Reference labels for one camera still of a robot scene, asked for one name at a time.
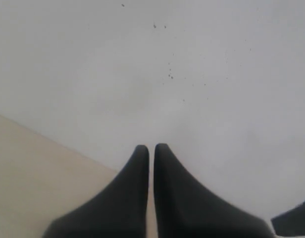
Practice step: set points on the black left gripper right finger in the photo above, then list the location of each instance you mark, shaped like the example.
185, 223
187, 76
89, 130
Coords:
186, 209

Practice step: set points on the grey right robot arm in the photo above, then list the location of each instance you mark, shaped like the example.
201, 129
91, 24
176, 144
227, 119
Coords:
290, 223

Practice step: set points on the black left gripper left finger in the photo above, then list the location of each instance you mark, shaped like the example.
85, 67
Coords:
118, 211

